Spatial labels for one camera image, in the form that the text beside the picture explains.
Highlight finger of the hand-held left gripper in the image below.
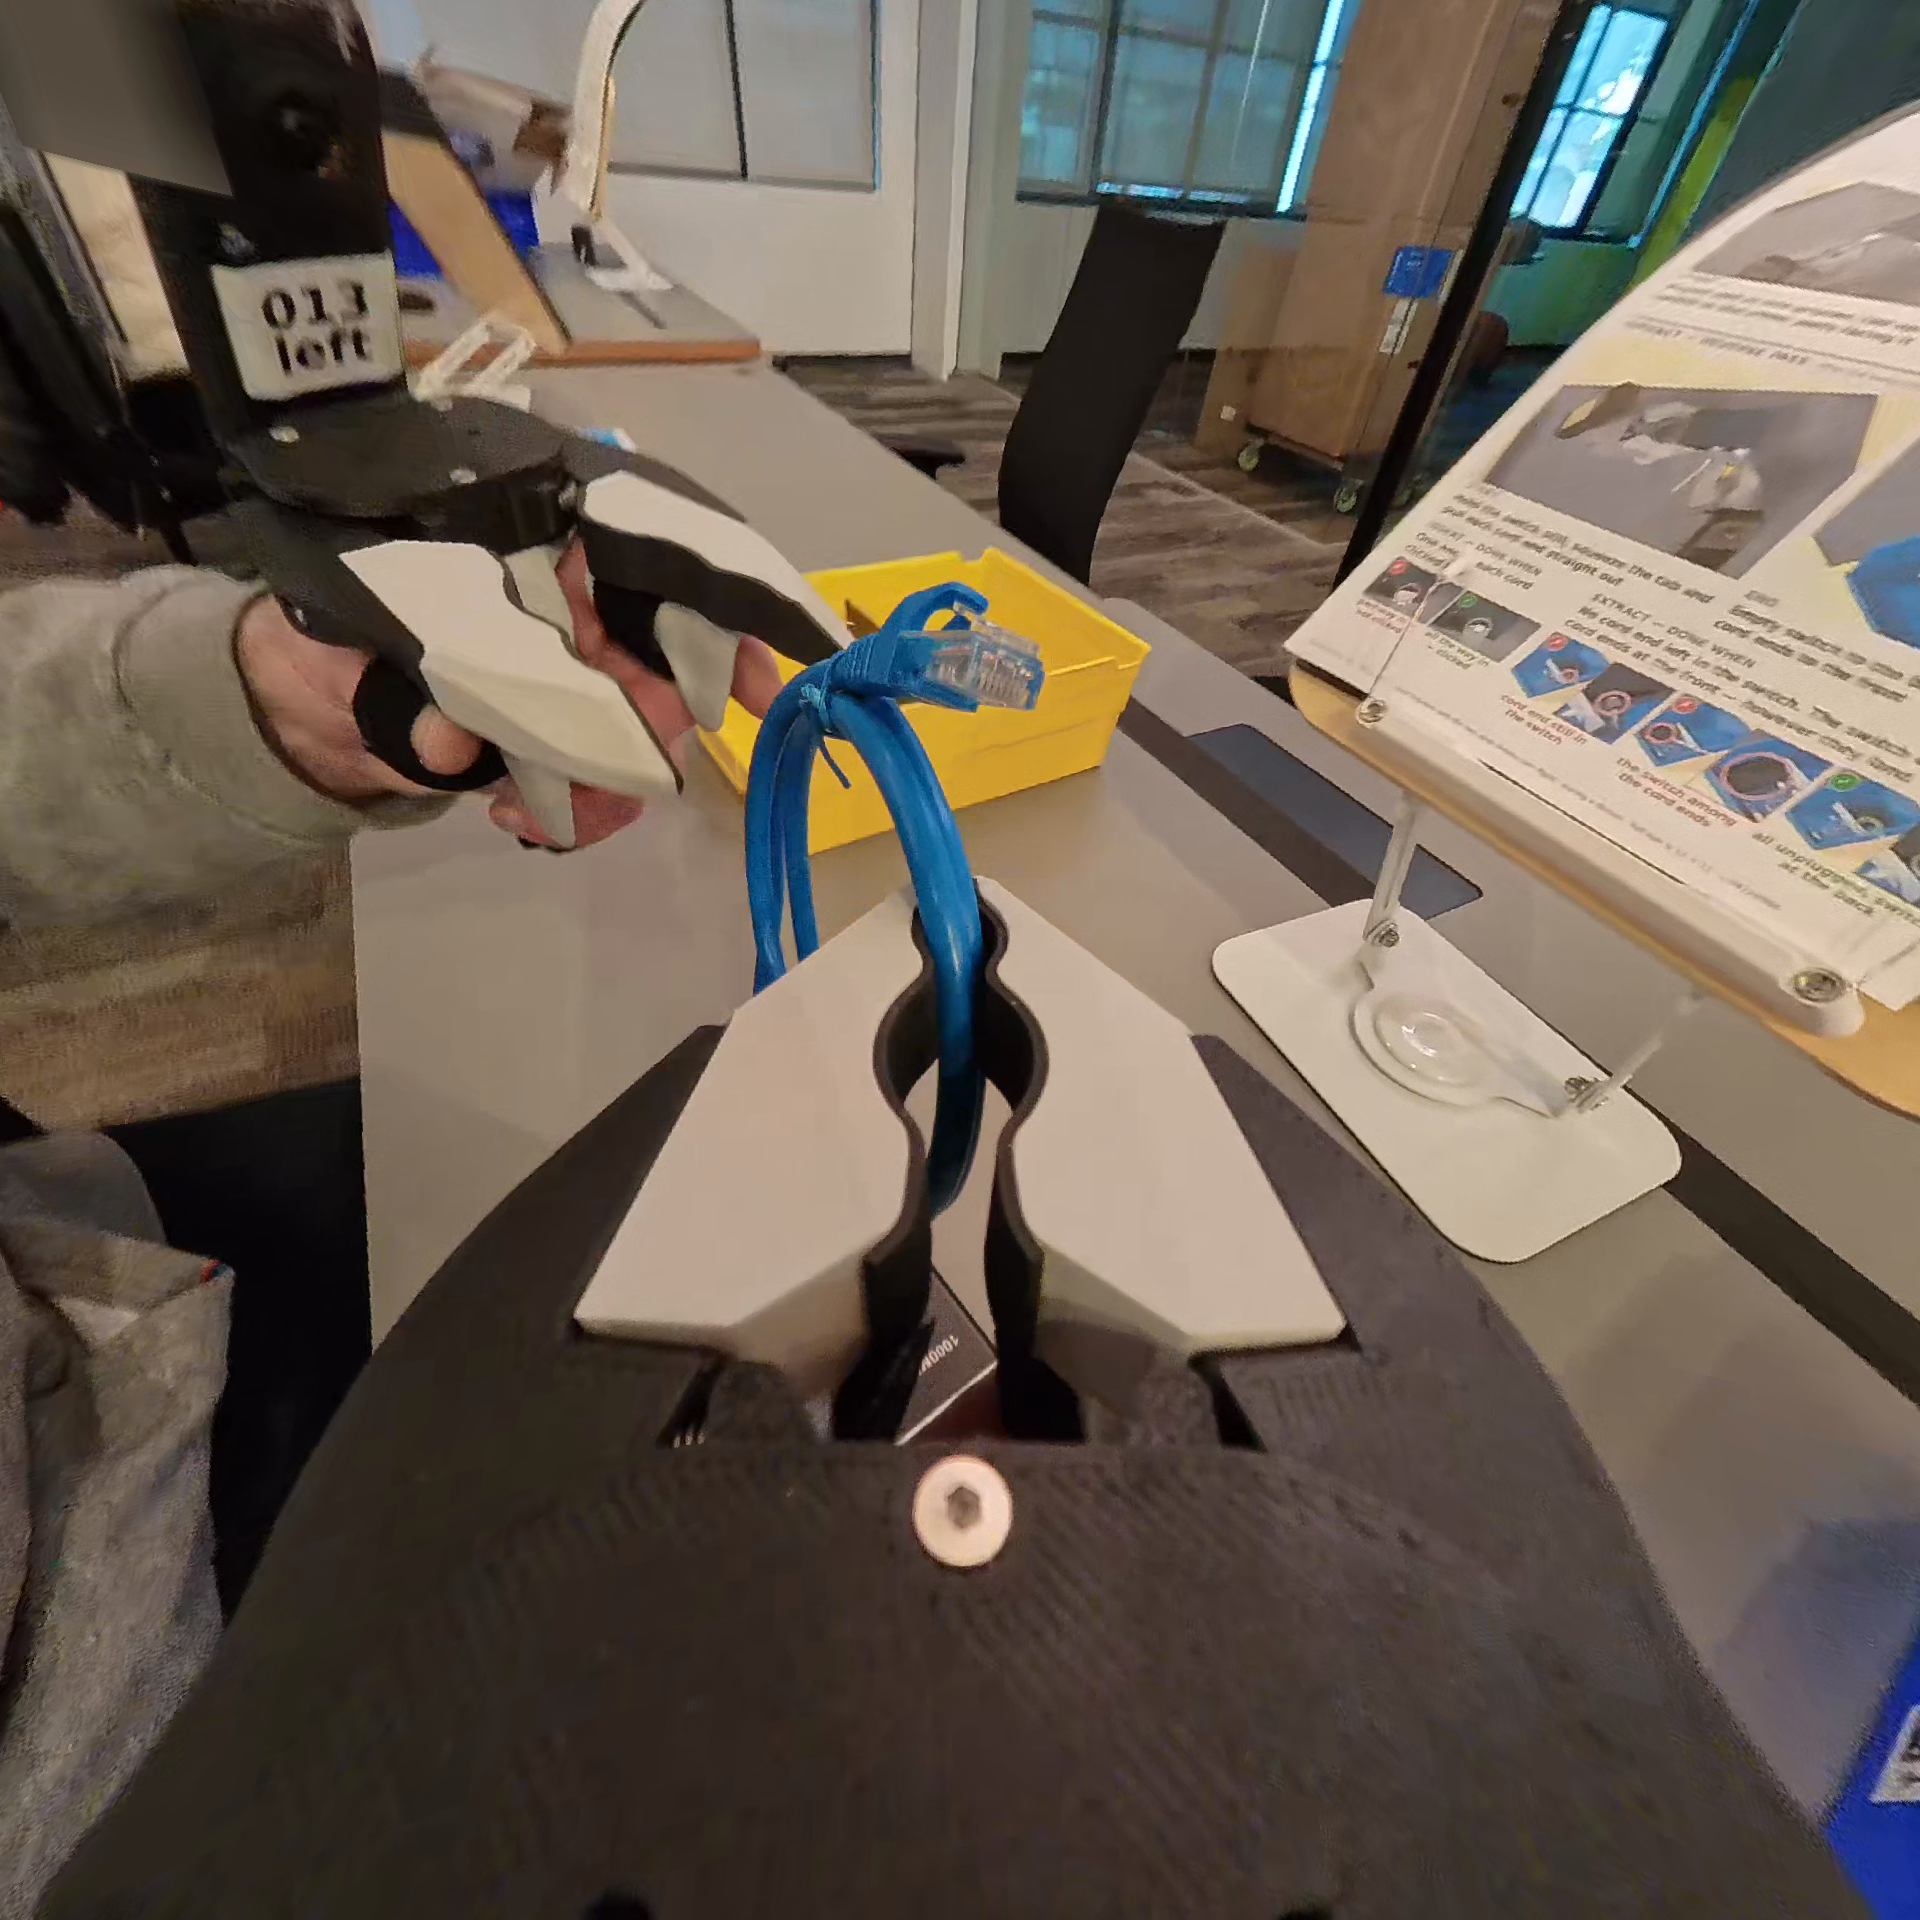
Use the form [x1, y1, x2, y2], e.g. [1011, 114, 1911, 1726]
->
[339, 536, 687, 853]
[573, 469, 853, 733]

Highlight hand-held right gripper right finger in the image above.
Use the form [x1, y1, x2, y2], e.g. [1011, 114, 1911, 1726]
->
[977, 877, 1349, 1442]

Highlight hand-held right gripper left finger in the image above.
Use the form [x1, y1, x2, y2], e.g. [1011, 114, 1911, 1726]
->
[573, 887, 923, 1443]

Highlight blue ethernet cable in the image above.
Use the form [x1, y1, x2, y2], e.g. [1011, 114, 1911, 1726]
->
[745, 583, 1047, 1215]

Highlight yellow plastic bin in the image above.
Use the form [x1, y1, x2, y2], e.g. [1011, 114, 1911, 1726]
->
[692, 546, 1155, 857]

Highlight blue plastic bin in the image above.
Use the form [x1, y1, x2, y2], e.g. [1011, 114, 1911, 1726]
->
[1822, 1640, 1920, 1920]

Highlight person's left hand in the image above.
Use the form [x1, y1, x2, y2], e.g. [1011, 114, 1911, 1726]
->
[231, 536, 788, 857]

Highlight black office chair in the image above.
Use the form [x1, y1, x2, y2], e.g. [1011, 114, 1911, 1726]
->
[997, 200, 1233, 586]

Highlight person's dark pants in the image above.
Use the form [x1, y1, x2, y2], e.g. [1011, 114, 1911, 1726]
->
[0, 1079, 367, 1630]

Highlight large paned window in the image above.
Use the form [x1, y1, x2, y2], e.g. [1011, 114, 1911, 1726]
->
[1507, 0, 1681, 241]
[1017, 0, 1353, 214]

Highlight person's grey sweatshirt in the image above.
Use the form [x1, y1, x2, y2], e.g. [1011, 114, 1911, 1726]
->
[0, 1130, 234, 1920]

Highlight large cardboard box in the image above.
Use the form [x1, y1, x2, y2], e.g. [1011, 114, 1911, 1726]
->
[1190, 0, 1548, 511]

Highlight laminated instruction sheet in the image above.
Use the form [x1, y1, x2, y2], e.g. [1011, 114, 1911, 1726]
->
[1287, 95, 1920, 1037]

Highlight black pole stand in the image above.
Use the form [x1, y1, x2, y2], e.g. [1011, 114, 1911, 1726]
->
[1334, 0, 1599, 586]

